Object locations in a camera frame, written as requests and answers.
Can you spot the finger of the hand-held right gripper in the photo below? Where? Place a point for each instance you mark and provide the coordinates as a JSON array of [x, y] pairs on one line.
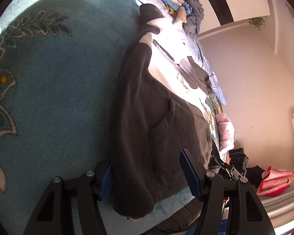
[[220, 162]]

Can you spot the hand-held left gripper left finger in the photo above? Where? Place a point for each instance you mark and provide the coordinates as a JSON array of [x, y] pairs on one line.
[[105, 181]]

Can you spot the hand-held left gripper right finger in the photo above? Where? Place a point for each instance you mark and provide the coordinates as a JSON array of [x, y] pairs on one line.
[[190, 173]]

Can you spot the dark grey white fleece jacket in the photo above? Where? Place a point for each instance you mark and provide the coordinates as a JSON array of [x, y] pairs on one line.
[[142, 127]]

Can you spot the dark cloth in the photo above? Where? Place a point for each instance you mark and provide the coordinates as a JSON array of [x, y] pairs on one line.
[[256, 176]]

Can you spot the pink folded blanket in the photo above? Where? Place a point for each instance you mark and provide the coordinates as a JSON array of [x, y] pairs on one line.
[[225, 129]]

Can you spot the pink cloth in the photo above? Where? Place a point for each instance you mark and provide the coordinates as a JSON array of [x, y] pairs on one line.
[[276, 178]]

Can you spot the red cloth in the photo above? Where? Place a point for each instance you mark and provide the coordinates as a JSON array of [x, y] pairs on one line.
[[276, 193]]

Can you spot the grey striped cushion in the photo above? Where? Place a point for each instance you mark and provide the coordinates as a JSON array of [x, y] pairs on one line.
[[284, 203]]

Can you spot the teal floral bed blanket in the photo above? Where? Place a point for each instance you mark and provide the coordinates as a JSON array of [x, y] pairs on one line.
[[63, 90]]

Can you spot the hanging green plant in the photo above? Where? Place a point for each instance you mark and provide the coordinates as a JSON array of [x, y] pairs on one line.
[[257, 22]]

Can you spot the grey garment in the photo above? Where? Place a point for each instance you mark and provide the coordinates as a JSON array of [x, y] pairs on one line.
[[194, 17]]

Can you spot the white wardrobe with black stripe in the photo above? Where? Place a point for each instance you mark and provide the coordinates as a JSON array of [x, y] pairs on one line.
[[247, 0]]

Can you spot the light blue garment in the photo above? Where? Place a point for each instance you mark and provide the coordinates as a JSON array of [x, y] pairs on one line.
[[167, 1]]

